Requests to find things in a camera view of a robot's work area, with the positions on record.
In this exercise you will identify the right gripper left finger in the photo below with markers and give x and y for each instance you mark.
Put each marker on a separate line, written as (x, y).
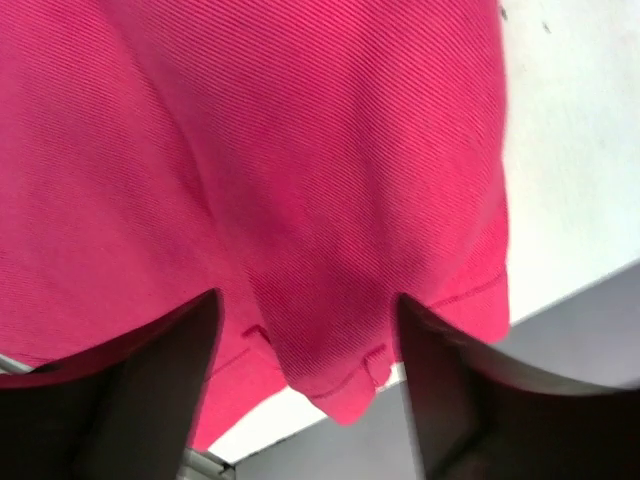
(123, 409)

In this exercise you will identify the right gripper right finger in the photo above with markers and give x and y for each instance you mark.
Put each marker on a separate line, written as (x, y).
(481, 414)

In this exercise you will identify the pink trousers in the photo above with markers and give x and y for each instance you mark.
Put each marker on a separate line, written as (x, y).
(311, 160)

